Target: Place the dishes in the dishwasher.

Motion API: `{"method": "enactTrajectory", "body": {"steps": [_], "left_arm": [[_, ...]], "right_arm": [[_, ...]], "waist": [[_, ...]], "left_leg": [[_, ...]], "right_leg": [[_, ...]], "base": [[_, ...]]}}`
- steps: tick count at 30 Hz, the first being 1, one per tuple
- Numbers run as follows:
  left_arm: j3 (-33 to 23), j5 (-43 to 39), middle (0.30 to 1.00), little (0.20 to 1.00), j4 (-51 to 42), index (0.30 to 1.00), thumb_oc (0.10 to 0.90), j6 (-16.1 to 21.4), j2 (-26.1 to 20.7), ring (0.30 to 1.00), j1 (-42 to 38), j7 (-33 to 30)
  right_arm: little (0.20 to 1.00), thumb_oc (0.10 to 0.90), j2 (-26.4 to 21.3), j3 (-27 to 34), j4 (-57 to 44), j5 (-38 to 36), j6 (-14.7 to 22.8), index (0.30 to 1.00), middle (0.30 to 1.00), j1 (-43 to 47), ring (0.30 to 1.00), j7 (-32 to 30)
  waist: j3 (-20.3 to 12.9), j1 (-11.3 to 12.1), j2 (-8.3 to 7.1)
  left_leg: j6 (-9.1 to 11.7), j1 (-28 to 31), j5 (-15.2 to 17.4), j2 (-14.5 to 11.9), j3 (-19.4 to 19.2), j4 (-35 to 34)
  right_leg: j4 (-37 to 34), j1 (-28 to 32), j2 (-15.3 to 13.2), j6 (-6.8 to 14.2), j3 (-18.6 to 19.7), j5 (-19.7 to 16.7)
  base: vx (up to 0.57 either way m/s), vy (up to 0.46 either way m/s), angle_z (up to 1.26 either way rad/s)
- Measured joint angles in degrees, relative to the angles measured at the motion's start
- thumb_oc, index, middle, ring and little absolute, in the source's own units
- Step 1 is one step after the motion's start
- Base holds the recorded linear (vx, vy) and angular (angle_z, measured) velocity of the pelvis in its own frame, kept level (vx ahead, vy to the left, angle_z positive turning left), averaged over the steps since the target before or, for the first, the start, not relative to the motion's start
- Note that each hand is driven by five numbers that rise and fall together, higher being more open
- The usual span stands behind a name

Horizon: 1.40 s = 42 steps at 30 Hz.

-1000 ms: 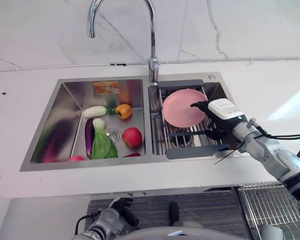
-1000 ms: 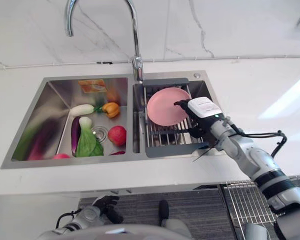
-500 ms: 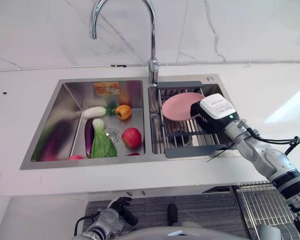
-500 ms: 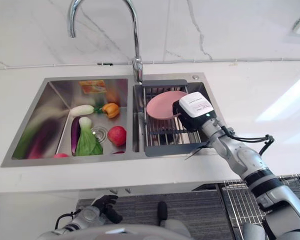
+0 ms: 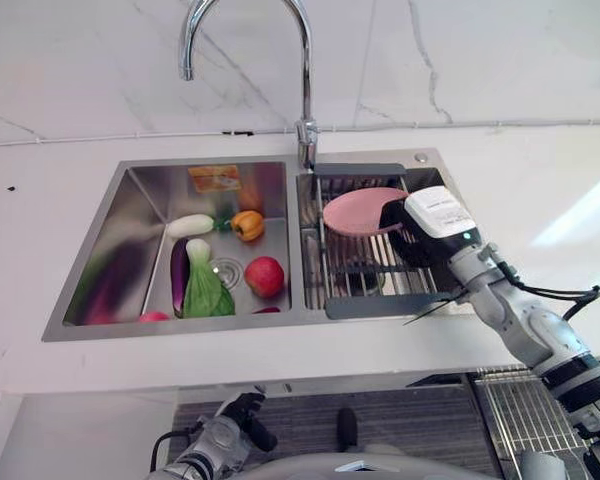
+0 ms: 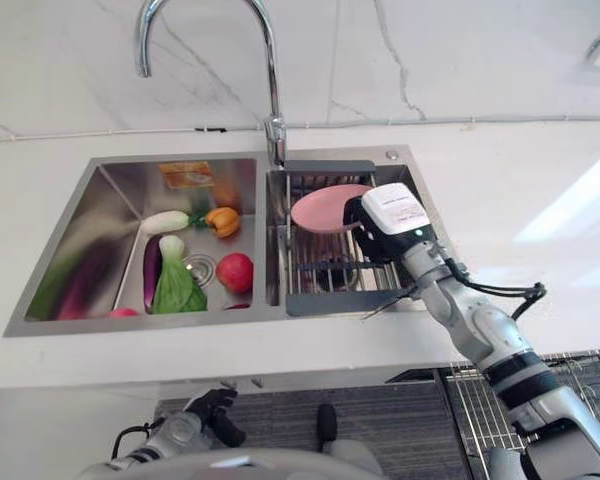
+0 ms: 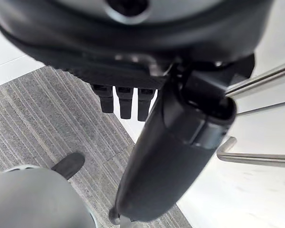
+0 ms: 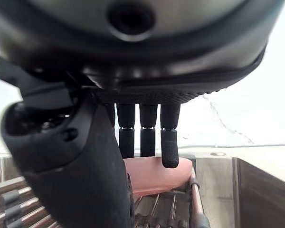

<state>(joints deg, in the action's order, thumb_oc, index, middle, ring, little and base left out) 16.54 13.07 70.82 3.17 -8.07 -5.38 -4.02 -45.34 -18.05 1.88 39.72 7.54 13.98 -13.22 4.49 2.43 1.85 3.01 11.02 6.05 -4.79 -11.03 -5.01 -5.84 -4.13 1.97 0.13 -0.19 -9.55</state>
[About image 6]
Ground white radish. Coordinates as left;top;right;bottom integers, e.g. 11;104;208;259
138;210;190;235

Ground dark robot foot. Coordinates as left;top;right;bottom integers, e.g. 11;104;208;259
316;403;339;454

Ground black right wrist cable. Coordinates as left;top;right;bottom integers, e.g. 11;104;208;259
429;242;549;321

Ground steel drain rack grey ends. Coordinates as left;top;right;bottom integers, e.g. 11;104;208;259
276;159;421;318

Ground orange bell pepper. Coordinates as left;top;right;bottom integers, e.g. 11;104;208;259
189;206;242;239

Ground stainless steel double sink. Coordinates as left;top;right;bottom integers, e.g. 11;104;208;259
1;144;456;338

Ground round steel sink strainer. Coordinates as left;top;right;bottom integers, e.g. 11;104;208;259
182;253;216;286

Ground wire dishwasher rack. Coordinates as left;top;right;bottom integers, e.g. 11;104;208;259
442;349;600;480

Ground orange sticker label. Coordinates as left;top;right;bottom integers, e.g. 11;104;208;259
158;161;215;190

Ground purple eggplant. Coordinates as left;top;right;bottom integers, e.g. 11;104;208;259
142;236;163;311

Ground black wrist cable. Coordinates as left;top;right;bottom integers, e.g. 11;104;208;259
110;421;167;462
429;242;549;321

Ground chrome gooseneck faucet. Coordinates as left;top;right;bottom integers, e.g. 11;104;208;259
135;0;288;169

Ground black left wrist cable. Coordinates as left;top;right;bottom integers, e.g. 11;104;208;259
110;421;167;462

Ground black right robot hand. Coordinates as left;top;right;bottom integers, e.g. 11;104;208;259
341;182;434;265

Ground green bok choy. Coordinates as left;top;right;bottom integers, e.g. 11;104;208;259
152;234;209;315

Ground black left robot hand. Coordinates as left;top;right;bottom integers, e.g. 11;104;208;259
182;387;247;449

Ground dark thin utensil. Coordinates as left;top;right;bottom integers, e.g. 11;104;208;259
362;294;411;322

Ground red apple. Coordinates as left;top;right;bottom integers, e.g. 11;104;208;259
215;252;255;294

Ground pink round plate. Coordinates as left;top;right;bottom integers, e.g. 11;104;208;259
290;183;372;234

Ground grey striped floor mat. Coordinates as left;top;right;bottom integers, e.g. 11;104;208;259
155;383;462;480

